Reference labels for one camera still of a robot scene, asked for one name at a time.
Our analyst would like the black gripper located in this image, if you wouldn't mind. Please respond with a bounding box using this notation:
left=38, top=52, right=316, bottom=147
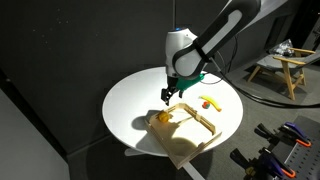
left=160, top=75, right=185, bottom=107

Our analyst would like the yellow toy apple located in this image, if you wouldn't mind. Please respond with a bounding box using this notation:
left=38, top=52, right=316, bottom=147
left=157, top=110, right=171, bottom=124

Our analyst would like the shallow wooden box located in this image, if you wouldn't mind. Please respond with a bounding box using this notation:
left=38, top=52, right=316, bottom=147
left=143, top=102, right=223, bottom=171

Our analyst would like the yellow toy banana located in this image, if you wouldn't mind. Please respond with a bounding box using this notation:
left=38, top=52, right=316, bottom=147
left=198, top=95, right=223, bottom=113

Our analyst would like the white table base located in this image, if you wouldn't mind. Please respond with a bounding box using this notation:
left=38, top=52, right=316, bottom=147
left=123, top=147, right=208, bottom=180

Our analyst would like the wooden chair with grey seat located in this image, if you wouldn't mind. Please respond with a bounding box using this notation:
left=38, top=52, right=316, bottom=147
left=246, top=46, right=320, bottom=101

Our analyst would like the purple clamp with orange tips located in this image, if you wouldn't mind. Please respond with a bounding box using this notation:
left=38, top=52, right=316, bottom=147
left=278, top=121, right=313, bottom=149
left=229, top=147, right=298, bottom=180

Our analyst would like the clear plastic bag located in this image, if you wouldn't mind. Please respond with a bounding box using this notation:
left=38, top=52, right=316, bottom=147
left=269, top=38, right=296, bottom=57

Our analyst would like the perforated metal board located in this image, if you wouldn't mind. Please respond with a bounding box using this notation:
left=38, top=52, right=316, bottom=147
left=282, top=139, right=320, bottom=180

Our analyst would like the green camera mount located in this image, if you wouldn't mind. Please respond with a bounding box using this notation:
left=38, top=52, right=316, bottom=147
left=175, top=72, right=206, bottom=93

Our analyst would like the thin grey camera cable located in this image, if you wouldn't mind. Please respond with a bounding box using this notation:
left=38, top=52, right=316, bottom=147
left=199, top=34, right=240, bottom=86

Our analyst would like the thick black floor cable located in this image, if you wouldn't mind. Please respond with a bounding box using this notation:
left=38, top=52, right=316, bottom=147
left=213, top=58, right=320, bottom=110

